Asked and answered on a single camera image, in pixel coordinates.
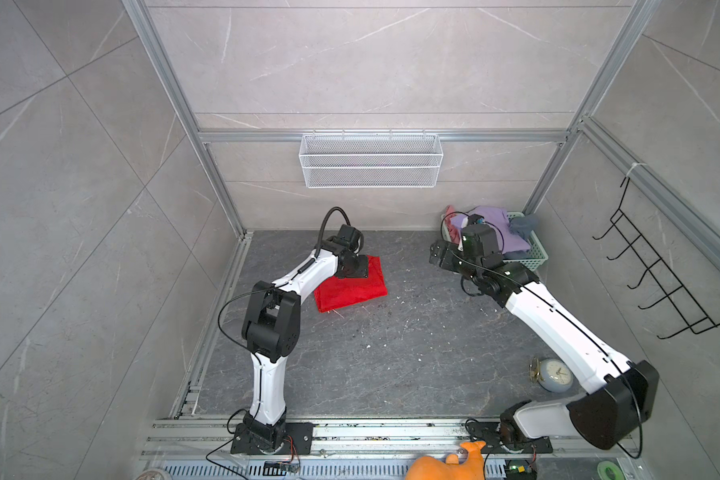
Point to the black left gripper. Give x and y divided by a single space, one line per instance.
363 266

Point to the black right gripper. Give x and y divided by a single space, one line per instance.
436 251

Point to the red t shirt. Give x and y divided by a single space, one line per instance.
336 293

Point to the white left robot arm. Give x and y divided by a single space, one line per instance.
272 325

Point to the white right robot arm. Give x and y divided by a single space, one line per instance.
618 394

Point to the pink t shirt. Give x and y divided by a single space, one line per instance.
452 224

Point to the purple t shirt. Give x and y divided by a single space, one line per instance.
512 245

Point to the grey t shirt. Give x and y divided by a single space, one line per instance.
523 226

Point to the green plastic basket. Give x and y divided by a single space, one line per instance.
537 256

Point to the white round clock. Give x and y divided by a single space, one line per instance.
551 374

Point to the orange plush toy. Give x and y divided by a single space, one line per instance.
452 468

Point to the green tape roll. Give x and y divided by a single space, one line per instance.
608 470

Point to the white wire mesh basket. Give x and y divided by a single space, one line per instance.
389 160

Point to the black wall hook rack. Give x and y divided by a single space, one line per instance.
673 291

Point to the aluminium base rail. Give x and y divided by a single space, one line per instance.
356 448

